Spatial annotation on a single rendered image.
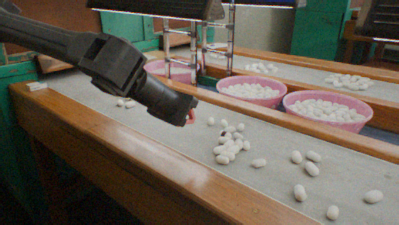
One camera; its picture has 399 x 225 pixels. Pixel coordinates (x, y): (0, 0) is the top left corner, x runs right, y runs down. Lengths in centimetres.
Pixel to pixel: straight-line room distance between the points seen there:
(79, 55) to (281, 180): 47
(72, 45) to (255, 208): 42
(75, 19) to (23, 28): 83
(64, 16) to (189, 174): 101
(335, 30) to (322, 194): 293
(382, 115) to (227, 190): 70
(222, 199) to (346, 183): 28
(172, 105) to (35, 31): 27
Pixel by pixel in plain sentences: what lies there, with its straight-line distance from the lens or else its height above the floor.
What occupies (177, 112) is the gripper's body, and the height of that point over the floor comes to 90.
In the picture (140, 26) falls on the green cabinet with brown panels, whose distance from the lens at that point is 164.
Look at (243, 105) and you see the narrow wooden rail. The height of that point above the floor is 76.
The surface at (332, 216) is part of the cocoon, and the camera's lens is 60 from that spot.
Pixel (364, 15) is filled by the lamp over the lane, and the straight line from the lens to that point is 63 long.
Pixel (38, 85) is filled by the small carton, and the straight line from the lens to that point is 123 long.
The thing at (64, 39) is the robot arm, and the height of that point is 105.
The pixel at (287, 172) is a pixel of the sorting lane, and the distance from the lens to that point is 70.
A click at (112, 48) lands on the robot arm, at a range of 47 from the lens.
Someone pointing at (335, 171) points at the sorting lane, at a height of 74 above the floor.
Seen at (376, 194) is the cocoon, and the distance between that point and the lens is 67.
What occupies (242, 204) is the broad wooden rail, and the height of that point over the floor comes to 76.
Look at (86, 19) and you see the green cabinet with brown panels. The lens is 148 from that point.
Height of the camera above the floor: 113
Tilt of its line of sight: 24 degrees down
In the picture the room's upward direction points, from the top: straight up
